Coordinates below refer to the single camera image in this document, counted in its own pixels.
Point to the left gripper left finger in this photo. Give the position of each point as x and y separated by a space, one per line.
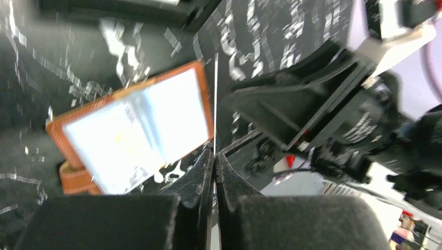
179 217

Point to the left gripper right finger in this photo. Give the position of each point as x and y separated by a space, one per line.
250 220

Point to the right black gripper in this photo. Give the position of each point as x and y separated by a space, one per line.
299 101

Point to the white magnetic stripe card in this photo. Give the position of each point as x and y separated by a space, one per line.
216 64

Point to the brown leather card holder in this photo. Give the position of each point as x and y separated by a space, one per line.
175 111

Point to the white gold VIP card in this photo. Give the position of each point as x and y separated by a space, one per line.
113 147

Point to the black card tray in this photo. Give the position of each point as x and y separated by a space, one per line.
183 15

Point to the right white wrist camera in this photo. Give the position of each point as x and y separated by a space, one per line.
387 32

